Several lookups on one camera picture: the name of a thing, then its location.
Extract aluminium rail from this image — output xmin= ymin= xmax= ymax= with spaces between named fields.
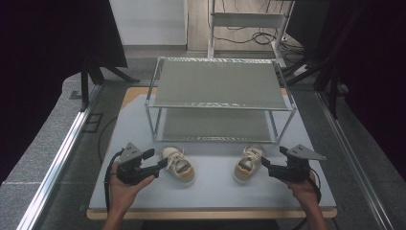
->
xmin=15 ymin=83 xmax=103 ymax=230
xmin=314 ymin=90 xmax=398 ymax=230

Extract white metal stand frame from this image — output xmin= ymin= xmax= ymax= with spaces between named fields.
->
xmin=206 ymin=0 xmax=296 ymax=69

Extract black curtain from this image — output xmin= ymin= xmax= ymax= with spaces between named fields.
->
xmin=314 ymin=0 xmax=406 ymax=181
xmin=0 ymin=0 xmax=128 ymax=185

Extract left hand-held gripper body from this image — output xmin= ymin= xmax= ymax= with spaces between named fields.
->
xmin=116 ymin=142 xmax=161 ymax=186

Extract white cabinet panel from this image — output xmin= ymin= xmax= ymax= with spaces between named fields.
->
xmin=108 ymin=0 xmax=190 ymax=47

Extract light grey table mat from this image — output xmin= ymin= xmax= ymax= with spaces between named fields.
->
xmin=88 ymin=95 xmax=337 ymax=211

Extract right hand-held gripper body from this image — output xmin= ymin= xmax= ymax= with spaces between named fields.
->
xmin=267 ymin=144 xmax=327 ymax=183

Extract person's right hand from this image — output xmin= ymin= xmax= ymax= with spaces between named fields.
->
xmin=282 ymin=171 xmax=320 ymax=210

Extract small beige child's shoe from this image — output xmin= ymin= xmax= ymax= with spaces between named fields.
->
xmin=233 ymin=144 xmax=265 ymax=185
xmin=160 ymin=146 xmax=196 ymax=188

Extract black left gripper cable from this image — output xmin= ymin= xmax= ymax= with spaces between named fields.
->
xmin=102 ymin=149 xmax=124 ymax=214

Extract black floor cables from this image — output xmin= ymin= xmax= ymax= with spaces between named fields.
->
xmin=213 ymin=0 xmax=305 ymax=57

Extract black metal stand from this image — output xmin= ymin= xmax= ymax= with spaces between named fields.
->
xmin=280 ymin=44 xmax=341 ymax=120
xmin=79 ymin=52 xmax=142 ymax=113

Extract person's left hand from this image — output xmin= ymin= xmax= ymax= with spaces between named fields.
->
xmin=108 ymin=162 xmax=156 ymax=216

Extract two-tier metal shoe rack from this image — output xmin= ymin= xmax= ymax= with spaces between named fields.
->
xmin=144 ymin=56 xmax=298 ymax=145

